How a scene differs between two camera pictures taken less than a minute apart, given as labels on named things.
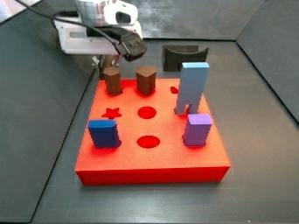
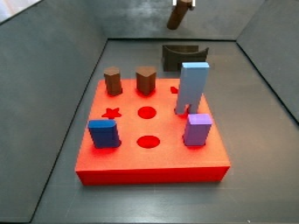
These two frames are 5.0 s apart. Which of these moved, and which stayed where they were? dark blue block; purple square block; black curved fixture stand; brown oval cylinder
Moved: brown oval cylinder
Stayed: purple square block; black curved fixture stand; dark blue block
